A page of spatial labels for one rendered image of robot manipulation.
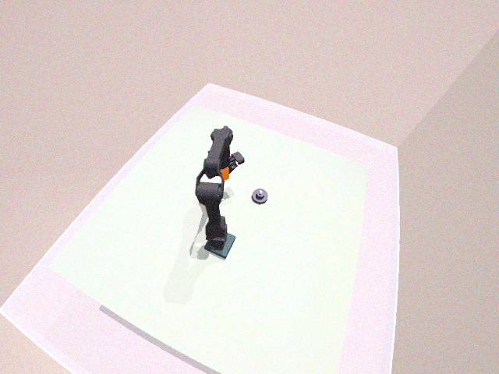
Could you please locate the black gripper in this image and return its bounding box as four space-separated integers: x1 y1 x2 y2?
204 151 245 179

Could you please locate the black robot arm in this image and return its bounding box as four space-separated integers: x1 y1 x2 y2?
195 125 233 250

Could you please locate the orange knob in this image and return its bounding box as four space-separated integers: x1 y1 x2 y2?
220 168 229 180

